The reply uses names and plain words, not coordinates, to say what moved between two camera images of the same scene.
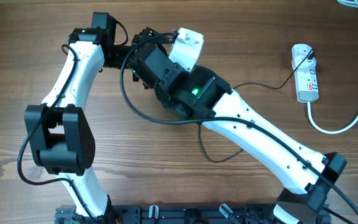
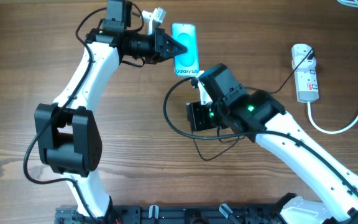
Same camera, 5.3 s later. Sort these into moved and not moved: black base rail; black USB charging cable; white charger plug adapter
Moved: black USB charging cable
Not moved: black base rail; white charger plug adapter
